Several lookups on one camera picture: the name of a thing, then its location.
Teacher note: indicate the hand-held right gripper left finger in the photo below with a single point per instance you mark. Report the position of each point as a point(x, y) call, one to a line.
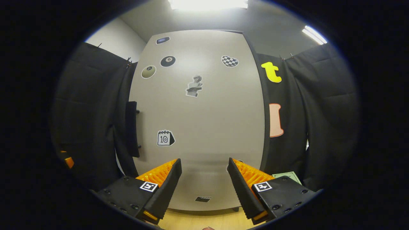
point(164, 195)

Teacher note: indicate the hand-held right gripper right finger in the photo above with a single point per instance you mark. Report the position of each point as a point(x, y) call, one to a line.
point(243, 195)

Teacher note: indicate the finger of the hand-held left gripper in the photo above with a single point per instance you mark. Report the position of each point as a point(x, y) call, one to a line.
point(68, 162)

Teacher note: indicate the beige cabinet door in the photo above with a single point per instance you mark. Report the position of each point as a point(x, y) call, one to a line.
point(207, 127)

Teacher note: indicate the dark grey cabinet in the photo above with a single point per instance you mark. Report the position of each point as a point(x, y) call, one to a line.
point(235, 209)

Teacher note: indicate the green book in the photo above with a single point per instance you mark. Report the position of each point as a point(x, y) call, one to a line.
point(287, 175)

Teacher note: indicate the black backdrop cloth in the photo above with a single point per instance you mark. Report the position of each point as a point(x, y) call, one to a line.
point(329, 111)

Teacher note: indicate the long ceiling light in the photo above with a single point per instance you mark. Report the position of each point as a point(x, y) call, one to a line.
point(314, 35)
point(207, 3)

